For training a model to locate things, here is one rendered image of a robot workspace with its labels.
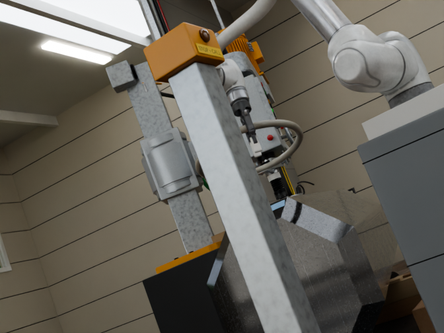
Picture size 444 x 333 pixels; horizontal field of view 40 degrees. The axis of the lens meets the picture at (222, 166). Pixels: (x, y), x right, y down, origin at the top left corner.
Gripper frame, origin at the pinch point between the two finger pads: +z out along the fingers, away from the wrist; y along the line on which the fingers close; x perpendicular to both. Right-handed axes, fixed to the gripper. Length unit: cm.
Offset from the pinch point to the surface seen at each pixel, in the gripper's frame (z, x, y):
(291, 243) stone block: 31.0, -5.7, 37.9
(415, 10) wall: -303, -309, 406
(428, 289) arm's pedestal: 76, -29, -32
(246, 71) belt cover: -74, -19, 63
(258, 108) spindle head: -52, -19, 67
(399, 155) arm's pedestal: 38, -33, -46
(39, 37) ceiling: -391, 140, 374
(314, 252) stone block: 39, -13, 35
